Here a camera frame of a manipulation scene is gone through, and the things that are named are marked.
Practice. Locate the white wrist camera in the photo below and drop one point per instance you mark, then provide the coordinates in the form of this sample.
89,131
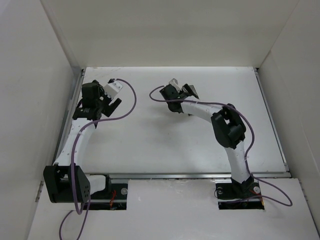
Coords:
174,82
112,88

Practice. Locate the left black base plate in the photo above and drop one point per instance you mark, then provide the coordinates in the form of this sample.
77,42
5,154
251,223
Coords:
112,198

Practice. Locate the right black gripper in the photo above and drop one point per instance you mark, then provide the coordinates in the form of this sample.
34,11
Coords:
183,91

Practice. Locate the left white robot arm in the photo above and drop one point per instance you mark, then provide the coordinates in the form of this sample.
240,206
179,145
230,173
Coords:
65,180

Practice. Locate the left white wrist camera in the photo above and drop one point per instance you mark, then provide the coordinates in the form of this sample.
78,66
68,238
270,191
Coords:
112,88

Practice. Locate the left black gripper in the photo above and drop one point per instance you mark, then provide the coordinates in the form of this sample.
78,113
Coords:
109,107

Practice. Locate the aluminium rail front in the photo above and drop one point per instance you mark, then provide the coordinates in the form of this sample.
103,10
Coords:
204,175

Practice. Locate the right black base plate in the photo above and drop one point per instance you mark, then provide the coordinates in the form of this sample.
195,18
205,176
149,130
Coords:
229,198

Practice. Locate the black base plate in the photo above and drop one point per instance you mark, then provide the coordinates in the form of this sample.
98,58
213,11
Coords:
229,198
112,198

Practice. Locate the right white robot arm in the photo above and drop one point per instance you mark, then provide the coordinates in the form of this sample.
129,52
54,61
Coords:
229,131

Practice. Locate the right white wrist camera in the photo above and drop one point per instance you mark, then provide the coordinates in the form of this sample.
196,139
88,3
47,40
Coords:
174,82

